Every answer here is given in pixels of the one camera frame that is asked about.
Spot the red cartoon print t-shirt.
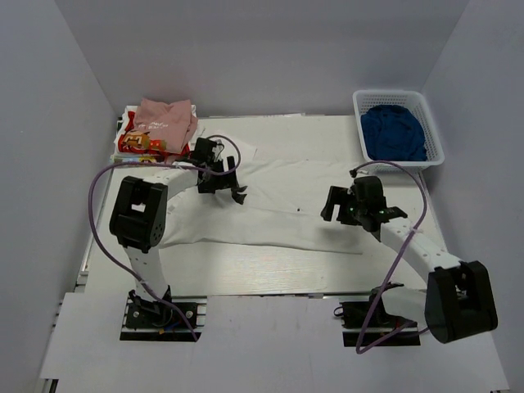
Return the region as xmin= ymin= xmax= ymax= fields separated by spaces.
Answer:
xmin=111 ymin=106 xmax=190 ymax=163

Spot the blue t-shirt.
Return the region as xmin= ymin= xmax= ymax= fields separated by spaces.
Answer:
xmin=360 ymin=105 xmax=427 ymax=161

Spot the white plastic basket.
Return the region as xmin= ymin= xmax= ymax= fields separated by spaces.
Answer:
xmin=353 ymin=89 xmax=445 ymax=173

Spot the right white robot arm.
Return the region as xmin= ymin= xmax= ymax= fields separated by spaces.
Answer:
xmin=320 ymin=176 xmax=499 ymax=353

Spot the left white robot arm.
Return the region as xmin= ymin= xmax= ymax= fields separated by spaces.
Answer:
xmin=109 ymin=134 xmax=246 ymax=327

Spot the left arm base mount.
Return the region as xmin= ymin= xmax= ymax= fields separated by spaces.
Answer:
xmin=120 ymin=290 xmax=207 ymax=342

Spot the white t-shirt black print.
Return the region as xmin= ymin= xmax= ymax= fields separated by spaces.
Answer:
xmin=160 ymin=160 xmax=364 ymax=255

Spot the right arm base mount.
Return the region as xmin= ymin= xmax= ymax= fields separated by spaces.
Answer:
xmin=334 ymin=286 xmax=422 ymax=348

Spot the pink t-shirt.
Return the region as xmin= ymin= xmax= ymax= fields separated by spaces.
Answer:
xmin=134 ymin=98 xmax=198 ymax=153

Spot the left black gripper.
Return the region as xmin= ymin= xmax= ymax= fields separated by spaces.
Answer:
xmin=199 ymin=157 xmax=239 ymax=195

